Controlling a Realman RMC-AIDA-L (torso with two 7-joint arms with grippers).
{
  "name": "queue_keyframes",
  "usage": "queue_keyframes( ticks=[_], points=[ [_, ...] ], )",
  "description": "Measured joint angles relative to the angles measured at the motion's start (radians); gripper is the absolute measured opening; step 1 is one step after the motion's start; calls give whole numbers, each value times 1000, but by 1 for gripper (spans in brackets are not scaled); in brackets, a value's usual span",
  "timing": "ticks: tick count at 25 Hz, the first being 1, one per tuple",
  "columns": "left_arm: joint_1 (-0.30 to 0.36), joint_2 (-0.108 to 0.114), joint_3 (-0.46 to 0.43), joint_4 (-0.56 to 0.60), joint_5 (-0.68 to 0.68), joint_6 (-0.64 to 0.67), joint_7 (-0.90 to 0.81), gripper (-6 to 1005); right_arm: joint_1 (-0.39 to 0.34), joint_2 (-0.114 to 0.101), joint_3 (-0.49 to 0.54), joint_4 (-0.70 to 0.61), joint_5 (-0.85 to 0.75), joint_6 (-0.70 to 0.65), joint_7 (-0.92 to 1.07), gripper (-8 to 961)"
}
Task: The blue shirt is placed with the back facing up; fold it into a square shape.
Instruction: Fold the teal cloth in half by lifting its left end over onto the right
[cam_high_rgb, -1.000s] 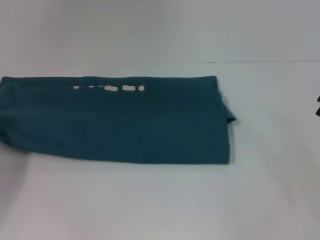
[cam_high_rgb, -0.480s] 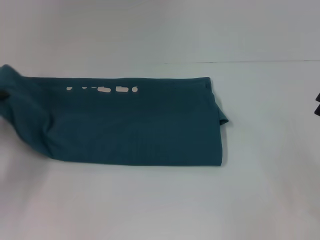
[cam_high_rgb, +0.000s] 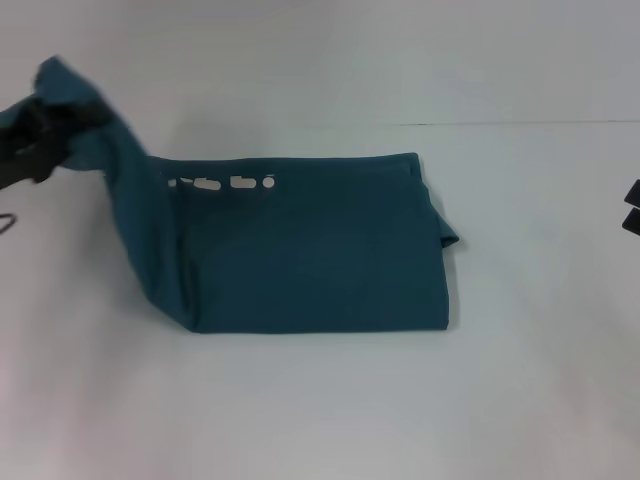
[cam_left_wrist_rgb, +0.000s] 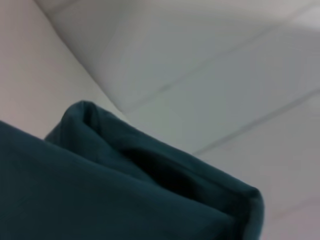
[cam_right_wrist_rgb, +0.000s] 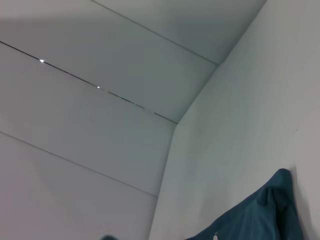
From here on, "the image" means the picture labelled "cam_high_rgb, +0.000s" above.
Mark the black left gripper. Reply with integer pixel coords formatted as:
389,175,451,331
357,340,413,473
0,99,115,192

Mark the teal blue t-shirt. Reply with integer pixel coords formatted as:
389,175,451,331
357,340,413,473
0,55,469,335

